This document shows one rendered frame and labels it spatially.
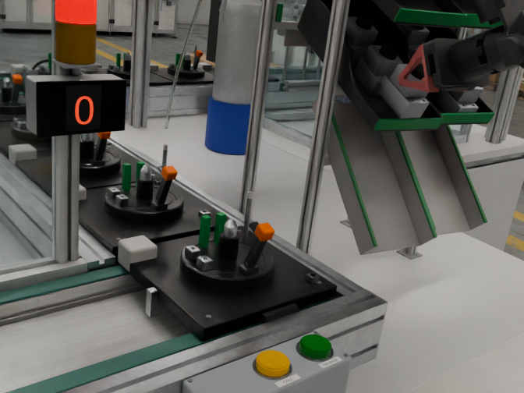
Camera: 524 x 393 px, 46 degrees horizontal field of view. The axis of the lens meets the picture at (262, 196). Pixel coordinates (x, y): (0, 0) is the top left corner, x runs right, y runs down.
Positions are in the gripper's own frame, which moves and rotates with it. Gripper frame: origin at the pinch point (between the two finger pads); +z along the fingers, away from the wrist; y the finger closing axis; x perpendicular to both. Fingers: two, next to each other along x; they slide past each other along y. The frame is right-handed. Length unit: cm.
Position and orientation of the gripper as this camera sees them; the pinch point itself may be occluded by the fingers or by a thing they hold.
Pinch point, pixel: (413, 79)
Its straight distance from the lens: 98.0
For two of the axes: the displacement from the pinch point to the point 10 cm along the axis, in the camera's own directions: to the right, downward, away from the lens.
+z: -5.4, 1.0, 8.4
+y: -8.3, 1.0, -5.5
